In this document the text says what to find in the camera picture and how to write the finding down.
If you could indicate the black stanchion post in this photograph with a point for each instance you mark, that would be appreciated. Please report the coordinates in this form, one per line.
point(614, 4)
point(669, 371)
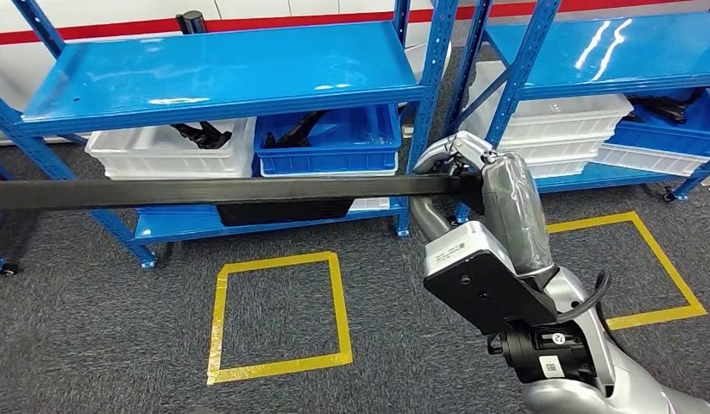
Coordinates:
point(191, 21)

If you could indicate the black plastic plate bracket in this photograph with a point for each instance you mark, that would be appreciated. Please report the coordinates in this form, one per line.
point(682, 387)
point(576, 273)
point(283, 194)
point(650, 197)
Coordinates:
point(160, 191)

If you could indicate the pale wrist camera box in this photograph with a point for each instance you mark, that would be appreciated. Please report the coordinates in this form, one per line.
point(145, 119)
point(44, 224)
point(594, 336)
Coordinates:
point(480, 291)

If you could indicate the white car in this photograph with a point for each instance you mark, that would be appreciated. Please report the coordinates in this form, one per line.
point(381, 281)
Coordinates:
point(103, 11)

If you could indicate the black plastic part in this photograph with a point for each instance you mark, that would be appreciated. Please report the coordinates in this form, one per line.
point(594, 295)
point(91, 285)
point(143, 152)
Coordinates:
point(286, 137)
point(203, 137)
point(663, 108)

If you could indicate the red barrier belt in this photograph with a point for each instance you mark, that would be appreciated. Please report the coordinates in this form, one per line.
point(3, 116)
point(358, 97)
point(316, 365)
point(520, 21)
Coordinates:
point(103, 32)

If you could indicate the blue plastic crate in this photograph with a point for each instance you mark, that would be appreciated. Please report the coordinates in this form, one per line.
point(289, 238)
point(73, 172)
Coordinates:
point(331, 160)
point(657, 140)

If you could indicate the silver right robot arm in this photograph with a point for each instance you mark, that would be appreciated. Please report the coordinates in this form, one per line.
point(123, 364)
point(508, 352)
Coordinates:
point(583, 308)

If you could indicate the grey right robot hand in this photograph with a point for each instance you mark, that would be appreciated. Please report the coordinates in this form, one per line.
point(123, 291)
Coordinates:
point(517, 217)

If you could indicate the clear plastic bag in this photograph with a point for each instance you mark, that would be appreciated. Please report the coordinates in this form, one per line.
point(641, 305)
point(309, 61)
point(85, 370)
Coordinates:
point(371, 140)

